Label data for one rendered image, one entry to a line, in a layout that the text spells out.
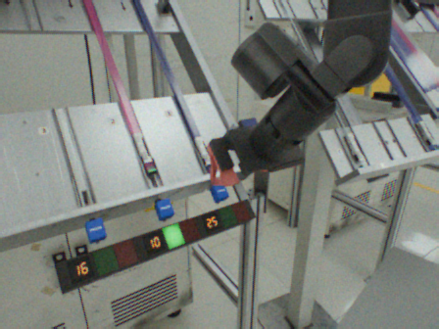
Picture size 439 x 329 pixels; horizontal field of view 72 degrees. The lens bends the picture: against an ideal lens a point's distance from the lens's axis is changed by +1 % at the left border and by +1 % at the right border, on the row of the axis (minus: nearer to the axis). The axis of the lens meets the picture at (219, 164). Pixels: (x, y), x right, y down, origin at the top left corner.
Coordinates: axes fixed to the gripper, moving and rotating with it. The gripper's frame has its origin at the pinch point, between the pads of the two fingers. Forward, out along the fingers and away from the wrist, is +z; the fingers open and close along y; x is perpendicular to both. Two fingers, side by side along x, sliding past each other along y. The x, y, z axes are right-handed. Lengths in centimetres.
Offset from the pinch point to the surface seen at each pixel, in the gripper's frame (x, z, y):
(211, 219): 4.0, 10.0, 3.1
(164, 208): 0.0, 7.8, 11.2
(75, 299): 4, 61, 26
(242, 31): -166, 121, -152
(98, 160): -11.4, 9.0, 18.6
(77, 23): -42.5, 8.7, 14.4
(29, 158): -13.9, 8.9, 28.0
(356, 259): 33, 73, -88
